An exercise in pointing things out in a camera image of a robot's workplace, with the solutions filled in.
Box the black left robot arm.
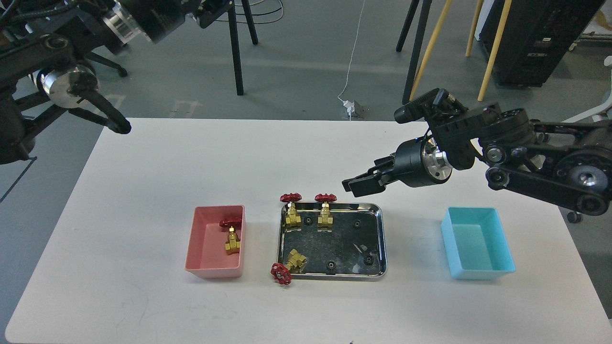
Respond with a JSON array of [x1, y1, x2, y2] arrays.
[[1, 0, 234, 164]]

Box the shiny metal tray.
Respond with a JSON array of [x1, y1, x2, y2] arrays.
[[276, 201, 388, 280]]

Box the pink plastic box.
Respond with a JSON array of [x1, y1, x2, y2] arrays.
[[185, 205, 246, 279]]

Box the white cable on floor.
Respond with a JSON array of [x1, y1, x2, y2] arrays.
[[338, 0, 366, 103]]

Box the brass valve top left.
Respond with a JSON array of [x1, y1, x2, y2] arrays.
[[280, 193, 302, 231]]

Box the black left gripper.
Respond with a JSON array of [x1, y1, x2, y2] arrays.
[[122, 0, 234, 43]]

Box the black office chair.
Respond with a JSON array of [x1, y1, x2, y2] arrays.
[[86, 52, 129, 78]]

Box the black cabinet box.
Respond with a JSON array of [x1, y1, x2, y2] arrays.
[[493, 0, 605, 88]]

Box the black tripod stand left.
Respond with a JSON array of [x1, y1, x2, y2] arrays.
[[227, 0, 259, 96]]

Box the brass valve bottom left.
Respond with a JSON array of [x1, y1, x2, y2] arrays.
[[270, 249, 308, 285]]

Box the yellow wooden easel legs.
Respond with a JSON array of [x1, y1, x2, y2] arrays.
[[410, 0, 513, 102]]

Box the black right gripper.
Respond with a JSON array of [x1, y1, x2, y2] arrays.
[[342, 138, 453, 197]]

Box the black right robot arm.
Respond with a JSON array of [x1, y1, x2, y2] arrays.
[[342, 88, 612, 216]]

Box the brass valve red wheel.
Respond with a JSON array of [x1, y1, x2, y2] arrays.
[[219, 218, 242, 256]]

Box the brass valve top middle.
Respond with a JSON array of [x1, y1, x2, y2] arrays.
[[315, 193, 337, 232]]

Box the white floor power plug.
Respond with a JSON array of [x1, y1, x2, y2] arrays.
[[342, 100, 365, 120]]

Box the black tripod leg right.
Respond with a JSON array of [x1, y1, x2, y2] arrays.
[[395, 0, 432, 105]]

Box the light blue plastic box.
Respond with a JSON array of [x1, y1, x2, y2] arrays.
[[441, 207, 516, 280]]

